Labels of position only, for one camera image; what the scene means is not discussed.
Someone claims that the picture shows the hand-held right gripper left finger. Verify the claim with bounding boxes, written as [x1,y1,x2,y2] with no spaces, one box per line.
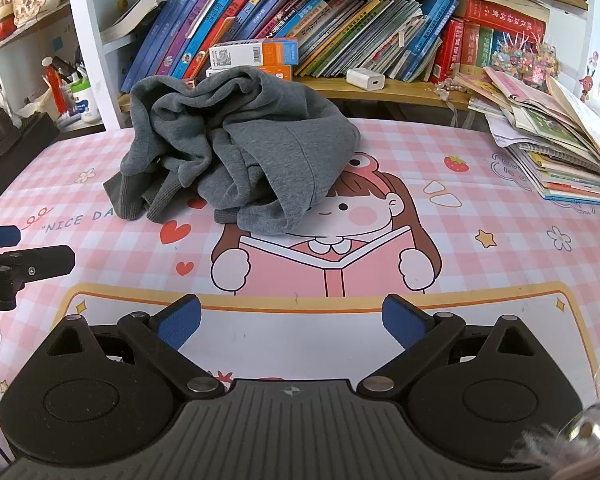
[45,294,227,401]

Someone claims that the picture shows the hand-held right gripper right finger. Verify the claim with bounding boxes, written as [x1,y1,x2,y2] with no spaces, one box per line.
[356,294,537,401]

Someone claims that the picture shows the grey fleece garment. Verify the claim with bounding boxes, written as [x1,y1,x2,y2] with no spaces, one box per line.
[103,65,363,236]

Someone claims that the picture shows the black rectangular object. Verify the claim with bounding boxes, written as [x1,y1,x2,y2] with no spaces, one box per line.
[0,107,61,216]

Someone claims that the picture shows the pink checked desk mat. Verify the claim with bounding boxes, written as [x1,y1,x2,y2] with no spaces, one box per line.
[0,117,600,466]

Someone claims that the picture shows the white jar green lid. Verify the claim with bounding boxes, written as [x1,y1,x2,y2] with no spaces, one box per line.
[70,77,98,123]

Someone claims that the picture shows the pile of booklets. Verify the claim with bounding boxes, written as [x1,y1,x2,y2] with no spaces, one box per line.
[452,65,600,206]

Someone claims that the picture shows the fluffy grey sleeve cuff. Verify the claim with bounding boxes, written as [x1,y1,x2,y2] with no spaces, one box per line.
[505,400,600,480]

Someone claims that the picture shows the wooden bookshelf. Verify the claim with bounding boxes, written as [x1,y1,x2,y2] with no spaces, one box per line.
[87,0,593,113]

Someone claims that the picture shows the white shelving unit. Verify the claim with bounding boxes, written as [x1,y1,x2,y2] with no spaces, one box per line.
[0,0,131,136]

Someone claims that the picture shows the white charger plug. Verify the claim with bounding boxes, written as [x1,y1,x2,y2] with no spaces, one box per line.
[346,67,386,87]

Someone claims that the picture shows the white paperback book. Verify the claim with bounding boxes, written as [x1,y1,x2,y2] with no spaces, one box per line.
[100,0,183,45]

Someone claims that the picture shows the orange white carton box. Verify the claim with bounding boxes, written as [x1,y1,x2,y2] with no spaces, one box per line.
[206,64,293,81]
[209,39,299,70]

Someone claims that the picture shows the red hardcover book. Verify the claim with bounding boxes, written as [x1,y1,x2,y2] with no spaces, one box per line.
[432,17,465,84]

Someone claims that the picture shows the glitter hair accessories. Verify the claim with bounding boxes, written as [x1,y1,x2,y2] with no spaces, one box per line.
[490,35,563,86]

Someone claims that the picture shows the row of colourful books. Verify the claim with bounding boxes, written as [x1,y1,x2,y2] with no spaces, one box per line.
[121,0,461,92]

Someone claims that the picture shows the thick red dictionary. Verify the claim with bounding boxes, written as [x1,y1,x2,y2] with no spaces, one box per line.
[460,0,547,37]

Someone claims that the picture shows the bead string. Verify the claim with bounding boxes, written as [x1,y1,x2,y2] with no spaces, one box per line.
[434,79,473,128]

